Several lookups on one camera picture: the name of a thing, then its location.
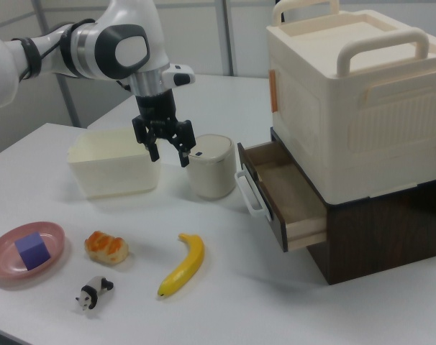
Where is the wooden drawer with dark front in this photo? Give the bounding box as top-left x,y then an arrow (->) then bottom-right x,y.
236,140 -> 328,253

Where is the pink plastic plate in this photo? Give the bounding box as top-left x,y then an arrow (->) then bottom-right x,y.
0,221 -> 66,280

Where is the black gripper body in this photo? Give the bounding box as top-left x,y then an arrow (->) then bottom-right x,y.
135,89 -> 178,131

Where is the cream plastic open bin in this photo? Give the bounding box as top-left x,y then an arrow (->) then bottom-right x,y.
66,126 -> 163,201

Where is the white drawer handle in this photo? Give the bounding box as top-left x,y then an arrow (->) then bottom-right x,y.
234,167 -> 274,219

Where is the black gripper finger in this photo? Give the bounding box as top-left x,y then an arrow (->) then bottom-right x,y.
167,119 -> 196,168
132,115 -> 162,163

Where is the cream storage box with handles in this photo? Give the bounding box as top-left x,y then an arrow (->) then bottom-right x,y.
265,0 -> 436,206

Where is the black white panda toy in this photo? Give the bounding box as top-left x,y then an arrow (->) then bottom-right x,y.
75,275 -> 115,313

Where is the toy bread with orange glaze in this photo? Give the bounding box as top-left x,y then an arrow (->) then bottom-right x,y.
83,230 -> 130,266

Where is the dark brown wooden cabinet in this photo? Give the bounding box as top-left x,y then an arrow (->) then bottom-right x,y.
269,126 -> 436,287

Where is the small cream lidded trash can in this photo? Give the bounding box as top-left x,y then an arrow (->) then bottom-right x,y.
185,134 -> 238,201

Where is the yellow toy banana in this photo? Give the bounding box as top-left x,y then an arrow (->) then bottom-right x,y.
157,232 -> 206,298

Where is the purple foam cube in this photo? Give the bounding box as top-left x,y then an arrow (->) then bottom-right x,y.
14,231 -> 53,271

